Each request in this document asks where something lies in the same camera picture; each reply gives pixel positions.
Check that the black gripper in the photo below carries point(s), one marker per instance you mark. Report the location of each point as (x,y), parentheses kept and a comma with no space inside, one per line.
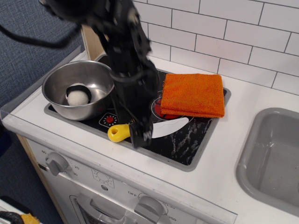
(132,98)

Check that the yellow handled white toy knife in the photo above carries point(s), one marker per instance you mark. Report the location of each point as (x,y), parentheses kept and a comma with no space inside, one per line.
(118,133)

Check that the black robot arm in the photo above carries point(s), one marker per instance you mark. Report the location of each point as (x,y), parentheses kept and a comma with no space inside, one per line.
(117,25)

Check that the folded orange cloth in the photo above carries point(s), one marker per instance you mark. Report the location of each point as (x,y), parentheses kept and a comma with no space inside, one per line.
(195,95)

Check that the stainless steel bowl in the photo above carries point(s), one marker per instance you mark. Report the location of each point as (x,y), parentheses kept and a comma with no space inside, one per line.
(95,76)

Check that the white black plush ball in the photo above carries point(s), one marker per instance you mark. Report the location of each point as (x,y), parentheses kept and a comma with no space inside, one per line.
(78,94)

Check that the grey right oven knob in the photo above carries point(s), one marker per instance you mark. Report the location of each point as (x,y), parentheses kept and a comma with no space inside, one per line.
(149,209)

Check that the grey oven knob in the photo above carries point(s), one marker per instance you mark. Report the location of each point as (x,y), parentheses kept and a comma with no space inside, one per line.
(149,209)
(56,163)

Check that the white toy oven front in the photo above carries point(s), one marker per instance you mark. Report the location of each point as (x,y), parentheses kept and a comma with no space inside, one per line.
(90,195)

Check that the grey left oven knob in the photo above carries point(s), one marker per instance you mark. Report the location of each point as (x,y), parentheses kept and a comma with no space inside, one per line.
(56,163)

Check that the wooden side panel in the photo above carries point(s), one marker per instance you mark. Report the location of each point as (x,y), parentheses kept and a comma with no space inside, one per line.
(92,43)

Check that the grey toy sink basin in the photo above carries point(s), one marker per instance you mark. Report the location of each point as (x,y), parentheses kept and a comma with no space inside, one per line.
(268,169)

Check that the yellow black object bottom left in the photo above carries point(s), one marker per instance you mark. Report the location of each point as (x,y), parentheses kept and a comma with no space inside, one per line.
(15,218)

